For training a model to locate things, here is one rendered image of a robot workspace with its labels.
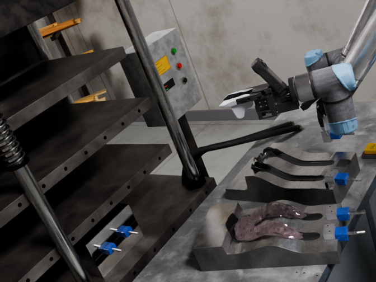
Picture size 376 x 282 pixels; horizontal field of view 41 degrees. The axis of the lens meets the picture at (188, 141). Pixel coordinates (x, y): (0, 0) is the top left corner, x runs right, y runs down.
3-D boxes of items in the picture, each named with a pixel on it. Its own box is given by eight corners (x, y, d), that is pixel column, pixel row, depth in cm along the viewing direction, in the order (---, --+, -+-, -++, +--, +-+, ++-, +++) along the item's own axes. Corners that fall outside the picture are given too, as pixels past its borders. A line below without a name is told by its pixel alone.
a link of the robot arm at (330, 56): (360, 69, 193) (331, 77, 196) (356, 60, 203) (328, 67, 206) (356, 50, 190) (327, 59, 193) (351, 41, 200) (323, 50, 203)
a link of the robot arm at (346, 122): (357, 116, 146) (348, 81, 141) (360, 134, 136) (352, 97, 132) (329, 122, 148) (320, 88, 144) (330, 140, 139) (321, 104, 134)
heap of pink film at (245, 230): (308, 210, 185) (302, 193, 182) (302, 242, 171) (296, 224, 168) (241, 217, 196) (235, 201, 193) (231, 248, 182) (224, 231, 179)
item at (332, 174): (365, 182, 188) (362, 169, 186) (361, 189, 185) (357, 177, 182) (332, 180, 196) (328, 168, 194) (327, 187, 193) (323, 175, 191)
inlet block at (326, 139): (357, 136, 211) (354, 125, 209) (353, 142, 208) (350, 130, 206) (327, 136, 220) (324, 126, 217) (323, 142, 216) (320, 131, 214)
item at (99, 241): (144, 235, 224) (128, 203, 217) (103, 278, 206) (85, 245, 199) (74, 224, 256) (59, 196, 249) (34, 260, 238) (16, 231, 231)
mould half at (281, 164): (360, 170, 207) (353, 142, 202) (338, 208, 190) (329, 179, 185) (256, 167, 239) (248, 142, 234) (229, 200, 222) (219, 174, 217)
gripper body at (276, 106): (256, 121, 140) (300, 111, 136) (248, 92, 137) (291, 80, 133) (259, 112, 146) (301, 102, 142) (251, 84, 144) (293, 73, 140)
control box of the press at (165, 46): (264, 253, 308) (181, 26, 250) (240, 288, 288) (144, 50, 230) (234, 248, 322) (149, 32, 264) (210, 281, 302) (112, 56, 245)
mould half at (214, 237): (344, 214, 186) (337, 190, 181) (340, 263, 164) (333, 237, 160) (219, 226, 207) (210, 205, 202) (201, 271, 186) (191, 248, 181)
